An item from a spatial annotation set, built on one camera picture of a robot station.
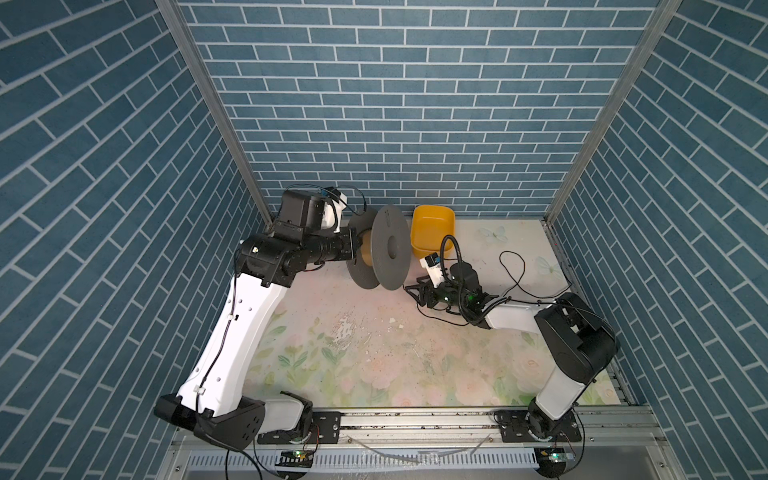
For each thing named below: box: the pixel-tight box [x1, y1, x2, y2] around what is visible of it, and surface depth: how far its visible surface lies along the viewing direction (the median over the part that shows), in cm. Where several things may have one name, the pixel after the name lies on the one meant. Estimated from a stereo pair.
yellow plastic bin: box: [410, 205, 456, 258], surface depth 118 cm
